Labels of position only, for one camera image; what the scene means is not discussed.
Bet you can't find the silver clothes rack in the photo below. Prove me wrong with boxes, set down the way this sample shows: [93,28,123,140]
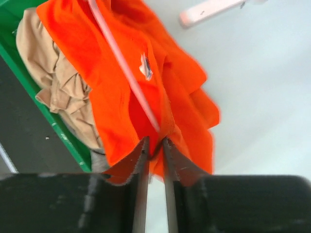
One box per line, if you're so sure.
[178,0,270,29]

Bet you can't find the beige t shirt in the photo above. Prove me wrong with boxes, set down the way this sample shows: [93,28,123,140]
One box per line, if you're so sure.
[16,8,104,153]

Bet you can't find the green plastic bin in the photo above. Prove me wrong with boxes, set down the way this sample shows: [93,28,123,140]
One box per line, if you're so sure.
[0,0,91,172]

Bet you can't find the grey t shirt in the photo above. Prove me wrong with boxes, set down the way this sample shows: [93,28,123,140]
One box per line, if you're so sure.
[90,149,110,173]

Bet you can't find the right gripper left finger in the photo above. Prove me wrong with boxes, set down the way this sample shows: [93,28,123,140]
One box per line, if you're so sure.
[102,137,149,233]

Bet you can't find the pink wire hanger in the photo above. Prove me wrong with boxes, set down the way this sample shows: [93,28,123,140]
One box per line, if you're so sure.
[87,0,160,133]

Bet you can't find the orange t shirt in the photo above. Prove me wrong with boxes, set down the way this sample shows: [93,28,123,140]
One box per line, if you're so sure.
[36,0,220,176]

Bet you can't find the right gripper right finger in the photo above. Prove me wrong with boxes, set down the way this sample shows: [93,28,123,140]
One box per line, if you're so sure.
[162,138,207,233]

